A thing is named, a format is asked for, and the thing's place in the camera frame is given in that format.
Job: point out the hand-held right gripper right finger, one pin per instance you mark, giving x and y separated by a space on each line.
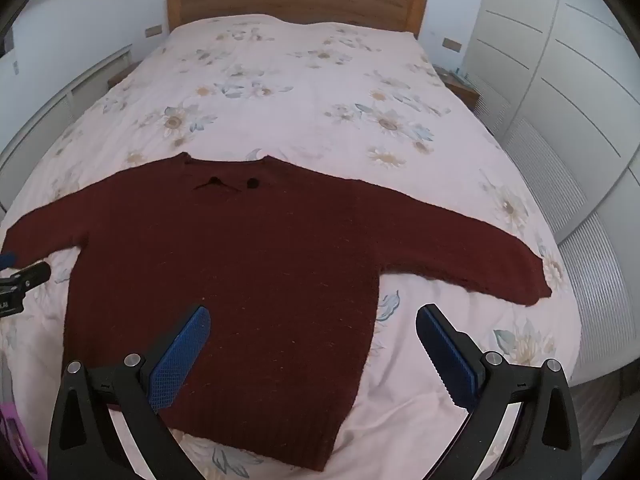
445 355

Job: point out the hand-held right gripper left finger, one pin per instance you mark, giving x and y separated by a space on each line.
182 350

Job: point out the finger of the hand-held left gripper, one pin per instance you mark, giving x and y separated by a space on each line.
34 273
7 260

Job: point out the dark red knit sweater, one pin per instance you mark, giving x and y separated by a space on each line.
250 260

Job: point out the pink plastic object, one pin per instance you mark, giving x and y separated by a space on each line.
17 435

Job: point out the wooden nightstand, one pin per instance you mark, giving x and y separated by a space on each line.
462 87

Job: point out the bed with floral duvet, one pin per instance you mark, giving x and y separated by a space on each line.
325 85

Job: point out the white wardrobe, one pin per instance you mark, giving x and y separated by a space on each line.
565 85

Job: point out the beige wall switch plate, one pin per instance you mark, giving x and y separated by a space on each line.
451 44
153 31

